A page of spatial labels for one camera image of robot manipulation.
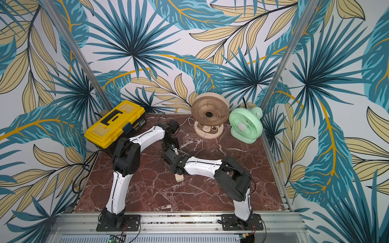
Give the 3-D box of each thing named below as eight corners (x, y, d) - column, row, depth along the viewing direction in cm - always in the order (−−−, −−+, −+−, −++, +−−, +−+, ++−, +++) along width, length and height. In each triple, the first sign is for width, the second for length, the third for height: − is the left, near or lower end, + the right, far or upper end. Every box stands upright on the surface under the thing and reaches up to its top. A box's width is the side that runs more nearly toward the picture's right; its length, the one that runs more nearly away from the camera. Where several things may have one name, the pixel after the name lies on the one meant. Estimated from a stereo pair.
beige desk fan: (192, 138, 108) (191, 105, 82) (192, 126, 114) (192, 92, 89) (221, 139, 108) (230, 105, 83) (220, 127, 114) (227, 93, 89)
